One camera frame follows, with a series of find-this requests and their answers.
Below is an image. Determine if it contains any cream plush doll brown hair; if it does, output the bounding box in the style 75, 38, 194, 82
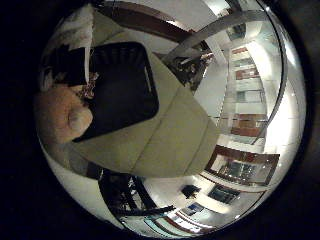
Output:
33, 83, 94, 145

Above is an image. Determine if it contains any black plastic basket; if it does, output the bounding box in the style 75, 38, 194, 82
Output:
72, 41, 160, 143

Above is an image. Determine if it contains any grey metal beam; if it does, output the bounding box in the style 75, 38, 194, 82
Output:
163, 9, 268, 63

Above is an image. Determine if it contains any black floor chair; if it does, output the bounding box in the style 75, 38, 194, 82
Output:
180, 184, 202, 199

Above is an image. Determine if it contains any brown framed window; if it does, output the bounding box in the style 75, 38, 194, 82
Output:
204, 144, 281, 187

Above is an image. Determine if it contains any dark wall screen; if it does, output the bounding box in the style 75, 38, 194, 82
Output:
208, 184, 241, 205

